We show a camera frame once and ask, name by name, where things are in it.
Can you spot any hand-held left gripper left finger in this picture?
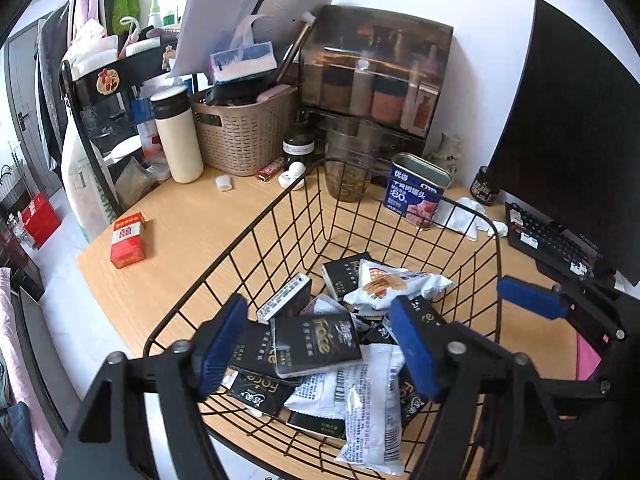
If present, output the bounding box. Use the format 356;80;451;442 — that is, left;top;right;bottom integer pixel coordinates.
55;294;249;480

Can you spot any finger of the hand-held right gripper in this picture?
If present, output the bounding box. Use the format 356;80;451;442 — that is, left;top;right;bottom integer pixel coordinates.
496;276;626;343

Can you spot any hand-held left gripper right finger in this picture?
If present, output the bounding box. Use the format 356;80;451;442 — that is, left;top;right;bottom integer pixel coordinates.
389;296;566;480

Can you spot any white snack packet orange print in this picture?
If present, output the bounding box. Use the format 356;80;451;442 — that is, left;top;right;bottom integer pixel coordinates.
345;259;455;311

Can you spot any black wire basket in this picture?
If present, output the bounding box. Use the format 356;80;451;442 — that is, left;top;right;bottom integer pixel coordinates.
142;157;503;480

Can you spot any white packet black text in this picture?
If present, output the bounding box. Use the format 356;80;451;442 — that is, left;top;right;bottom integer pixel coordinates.
334;344;406;477

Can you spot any pile of black tissue packs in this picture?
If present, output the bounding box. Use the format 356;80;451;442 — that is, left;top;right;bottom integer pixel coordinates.
227;252;451;436

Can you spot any crinkled white wrapper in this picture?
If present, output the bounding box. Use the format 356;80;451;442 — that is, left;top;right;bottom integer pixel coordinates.
284;371;351;418

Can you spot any wooden desktop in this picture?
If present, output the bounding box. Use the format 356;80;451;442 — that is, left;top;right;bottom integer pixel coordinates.
76;157;576;480

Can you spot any black keyboard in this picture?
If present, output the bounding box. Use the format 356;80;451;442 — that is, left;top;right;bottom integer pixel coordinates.
504;201;601;281

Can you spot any pink desk mat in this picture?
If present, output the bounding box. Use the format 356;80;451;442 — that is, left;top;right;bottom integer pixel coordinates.
575;332;603;381

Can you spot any small black jar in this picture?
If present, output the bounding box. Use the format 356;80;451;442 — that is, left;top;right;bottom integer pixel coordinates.
470;166;501;207

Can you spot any small red box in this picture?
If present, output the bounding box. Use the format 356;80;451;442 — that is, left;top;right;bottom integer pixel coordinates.
110;212;147;268

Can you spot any blue luncheon meat can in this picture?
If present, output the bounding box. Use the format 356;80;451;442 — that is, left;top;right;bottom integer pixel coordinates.
382;152;453;231

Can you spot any small beige vase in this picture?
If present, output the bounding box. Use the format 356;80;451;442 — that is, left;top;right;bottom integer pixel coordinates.
425;132;463;186

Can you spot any black curved monitor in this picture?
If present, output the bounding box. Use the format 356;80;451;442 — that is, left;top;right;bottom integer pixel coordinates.
486;0;640;281

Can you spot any red lighter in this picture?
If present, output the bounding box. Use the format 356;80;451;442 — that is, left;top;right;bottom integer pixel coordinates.
255;157;286;182

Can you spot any white earbuds case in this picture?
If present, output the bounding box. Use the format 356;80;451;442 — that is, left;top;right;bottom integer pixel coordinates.
277;161;307;191

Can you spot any clear bag of tea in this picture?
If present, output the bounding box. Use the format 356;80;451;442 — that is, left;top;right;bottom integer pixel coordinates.
112;156;156;206

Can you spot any glass measuring cup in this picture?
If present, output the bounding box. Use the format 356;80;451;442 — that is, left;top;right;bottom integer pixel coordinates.
324;117;383;203

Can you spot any pink cloth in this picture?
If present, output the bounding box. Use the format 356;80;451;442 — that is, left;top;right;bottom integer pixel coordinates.
0;267;61;480

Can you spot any dark glass jar white label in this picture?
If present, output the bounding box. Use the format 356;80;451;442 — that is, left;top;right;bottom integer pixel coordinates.
282;135;315;171

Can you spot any cream thermos bottle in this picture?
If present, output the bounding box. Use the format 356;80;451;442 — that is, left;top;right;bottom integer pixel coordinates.
150;85;204;184

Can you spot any beige woven basket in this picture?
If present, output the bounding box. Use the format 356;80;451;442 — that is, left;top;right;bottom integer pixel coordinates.
191;85;299;177

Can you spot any white printed sack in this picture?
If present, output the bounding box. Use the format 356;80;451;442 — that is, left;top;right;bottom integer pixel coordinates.
62;125;121;241

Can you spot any red boxes stack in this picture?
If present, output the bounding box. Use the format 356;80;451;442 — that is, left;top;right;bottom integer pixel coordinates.
20;192;61;248

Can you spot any blue white package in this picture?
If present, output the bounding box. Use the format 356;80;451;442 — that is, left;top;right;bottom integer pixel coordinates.
131;97;161;156

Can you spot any dark acrylic storage cabinet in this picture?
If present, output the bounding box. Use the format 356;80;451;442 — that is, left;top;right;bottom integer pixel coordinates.
297;5;455;158

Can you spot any blue white tissue box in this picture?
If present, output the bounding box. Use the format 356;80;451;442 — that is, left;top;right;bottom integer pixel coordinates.
209;42;277;83

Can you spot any stack of papers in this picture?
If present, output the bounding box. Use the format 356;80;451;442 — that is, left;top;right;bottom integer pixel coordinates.
170;0;283;78

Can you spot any white desk fan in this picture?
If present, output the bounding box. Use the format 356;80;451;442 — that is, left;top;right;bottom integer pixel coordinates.
252;0;336;41

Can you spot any pink towel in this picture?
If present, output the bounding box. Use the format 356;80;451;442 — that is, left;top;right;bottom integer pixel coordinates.
72;0;101;41

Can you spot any wooden handle tool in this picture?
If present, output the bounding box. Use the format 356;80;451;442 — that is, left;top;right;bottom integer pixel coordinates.
275;12;318;83

